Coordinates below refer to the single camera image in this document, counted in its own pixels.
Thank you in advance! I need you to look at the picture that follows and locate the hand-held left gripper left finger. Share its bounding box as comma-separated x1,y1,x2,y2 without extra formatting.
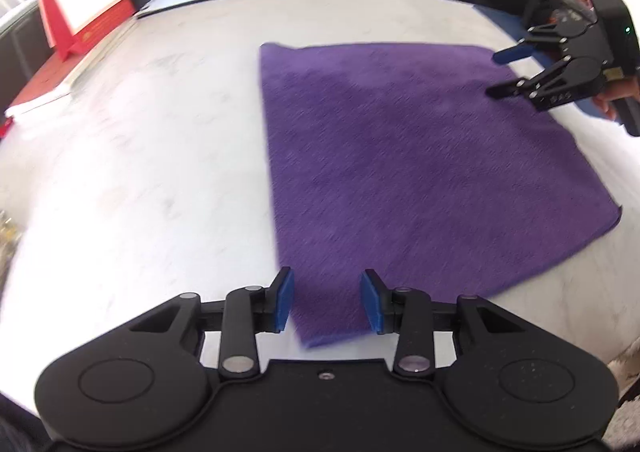
130,266,295,381

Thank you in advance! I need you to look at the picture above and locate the red cover book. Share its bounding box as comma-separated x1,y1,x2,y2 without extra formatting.
4,16,139,126

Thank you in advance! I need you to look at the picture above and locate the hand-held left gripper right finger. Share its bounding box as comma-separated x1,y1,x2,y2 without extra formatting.
360,268,521,378

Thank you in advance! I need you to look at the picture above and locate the purple towel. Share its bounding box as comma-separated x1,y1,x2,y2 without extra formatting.
258,41,623,349

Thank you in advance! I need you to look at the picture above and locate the glass ashtray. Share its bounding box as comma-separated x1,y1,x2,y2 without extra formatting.
0,209,24,259

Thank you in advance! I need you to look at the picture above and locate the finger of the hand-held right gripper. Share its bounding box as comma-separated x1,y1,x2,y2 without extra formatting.
492,22,599,66
484,56,572,101

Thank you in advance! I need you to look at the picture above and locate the person's right hand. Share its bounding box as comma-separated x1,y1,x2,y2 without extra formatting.
592,81,629,121

